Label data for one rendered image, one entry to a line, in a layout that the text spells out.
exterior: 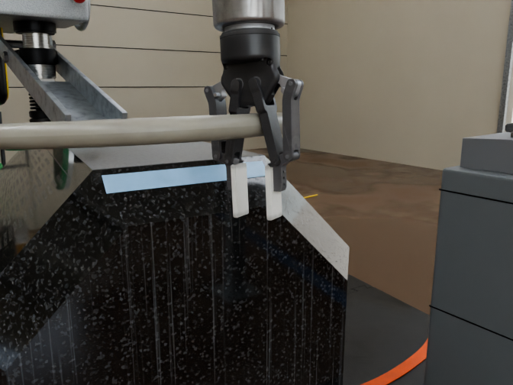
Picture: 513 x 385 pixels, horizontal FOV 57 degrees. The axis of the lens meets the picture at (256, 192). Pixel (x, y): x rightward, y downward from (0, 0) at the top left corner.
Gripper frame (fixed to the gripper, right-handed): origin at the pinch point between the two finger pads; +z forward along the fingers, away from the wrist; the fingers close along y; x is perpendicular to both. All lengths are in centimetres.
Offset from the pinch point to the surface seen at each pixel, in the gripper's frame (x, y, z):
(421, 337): -136, 5, 81
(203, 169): -21.4, 24.2, -0.1
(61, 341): 6.3, 34.5, 25.2
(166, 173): -14.8, 27.9, -0.1
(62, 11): -29, 69, -37
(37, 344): 9.5, 36.3, 24.7
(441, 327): -81, -11, 51
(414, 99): -578, 100, -25
